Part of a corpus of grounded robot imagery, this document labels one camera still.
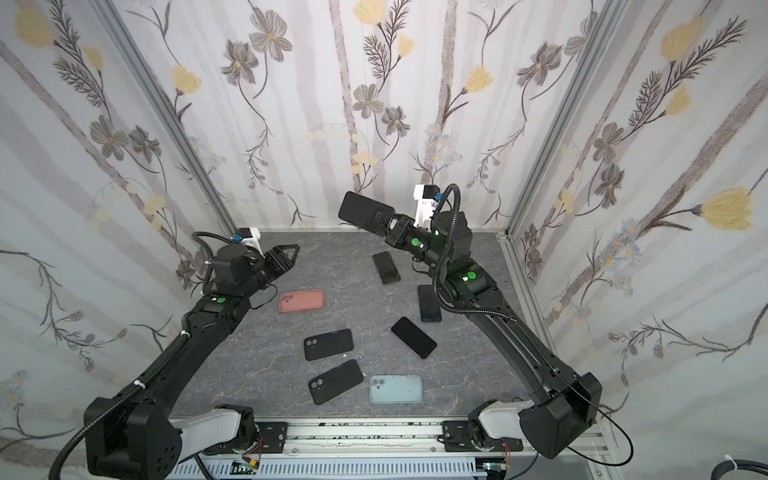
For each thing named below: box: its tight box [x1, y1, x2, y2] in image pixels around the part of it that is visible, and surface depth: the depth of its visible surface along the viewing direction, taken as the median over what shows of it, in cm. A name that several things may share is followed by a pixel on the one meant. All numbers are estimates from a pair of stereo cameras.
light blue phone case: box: [369, 375, 424, 404], surface depth 84 cm
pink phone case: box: [279, 289, 325, 313], surface depth 103 cm
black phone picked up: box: [338, 191, 396, 236], surface depth 65 cm
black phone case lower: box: [308, 359, 364, 405], surface depth 85 cm
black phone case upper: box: [304, 329, 355, 361], surface depth 92 cm
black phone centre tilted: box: [391, 317, 437, 359], surface depth 94 cm
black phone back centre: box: [372, 251, 401, 285], surface depth 113 cm
